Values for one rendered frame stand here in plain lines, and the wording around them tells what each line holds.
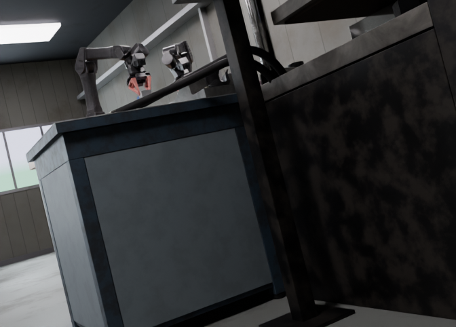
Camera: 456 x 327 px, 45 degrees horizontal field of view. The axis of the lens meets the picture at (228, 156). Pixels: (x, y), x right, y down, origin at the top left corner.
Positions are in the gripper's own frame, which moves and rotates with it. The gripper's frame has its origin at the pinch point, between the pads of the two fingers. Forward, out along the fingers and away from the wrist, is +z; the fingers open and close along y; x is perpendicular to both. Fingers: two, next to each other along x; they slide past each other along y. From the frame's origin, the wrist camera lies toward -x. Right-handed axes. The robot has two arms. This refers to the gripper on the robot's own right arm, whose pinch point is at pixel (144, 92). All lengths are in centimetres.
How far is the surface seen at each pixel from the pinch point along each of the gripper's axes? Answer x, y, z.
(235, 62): -69, -2, 47
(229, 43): -71, -2, 41
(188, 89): -18.0, 10.2, 15.8
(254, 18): -62, 22, 22
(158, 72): 324, 195, -286
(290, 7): -74, 27, 30
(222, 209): -16, 0, 72
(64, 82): 534, 144, -466
